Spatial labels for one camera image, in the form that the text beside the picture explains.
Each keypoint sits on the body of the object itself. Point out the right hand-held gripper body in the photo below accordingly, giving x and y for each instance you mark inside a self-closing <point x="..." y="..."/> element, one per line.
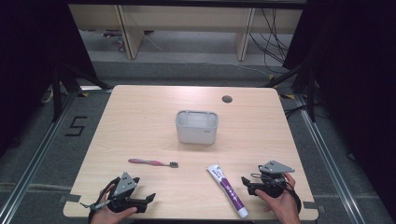
<point x="274" y="174"/>

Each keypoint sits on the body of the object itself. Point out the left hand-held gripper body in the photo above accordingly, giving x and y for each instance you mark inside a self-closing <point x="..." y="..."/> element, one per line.
<point x="124" y="185"/>

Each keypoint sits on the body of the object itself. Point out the white purple toothpaste tube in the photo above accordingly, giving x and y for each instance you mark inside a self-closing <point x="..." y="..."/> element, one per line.
<point x="227" y="189"/>

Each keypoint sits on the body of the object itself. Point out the pink toothbrush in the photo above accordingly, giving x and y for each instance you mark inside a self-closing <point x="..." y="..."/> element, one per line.
<point x="152" y="162"/>

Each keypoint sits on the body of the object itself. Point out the grey plastic storage box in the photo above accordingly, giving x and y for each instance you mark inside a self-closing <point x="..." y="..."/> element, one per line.
<point x="196" y="127"/>

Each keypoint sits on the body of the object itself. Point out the person's right hand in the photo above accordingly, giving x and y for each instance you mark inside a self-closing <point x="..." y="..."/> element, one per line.
<point x="281" y="207"/>

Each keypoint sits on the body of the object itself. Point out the person's left hand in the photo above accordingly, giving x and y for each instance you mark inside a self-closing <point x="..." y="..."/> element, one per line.
<point x="107" y="216"/>

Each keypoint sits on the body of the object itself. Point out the grey tape piece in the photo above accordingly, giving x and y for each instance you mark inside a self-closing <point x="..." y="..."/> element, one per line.
<point x="313" y="206"/>
<point x="72" y="198"/>

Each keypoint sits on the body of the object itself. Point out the black metal stand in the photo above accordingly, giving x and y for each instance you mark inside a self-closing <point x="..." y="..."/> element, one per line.
<point x="311" y="93"/>
<point x="56" y="93"/>

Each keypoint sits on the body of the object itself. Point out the dark curtain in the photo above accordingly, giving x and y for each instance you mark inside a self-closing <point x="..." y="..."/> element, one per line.
<point x="34" y="62"/>
<point x="358" y="77"/>

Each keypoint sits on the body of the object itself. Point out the small red items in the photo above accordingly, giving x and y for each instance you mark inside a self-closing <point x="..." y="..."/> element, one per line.
<point x="113" y="35"/>

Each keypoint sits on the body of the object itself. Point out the aluminium floor rail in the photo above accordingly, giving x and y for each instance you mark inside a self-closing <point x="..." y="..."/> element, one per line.
<point x="37" y="155"/>
<point x="327" y="155"/>

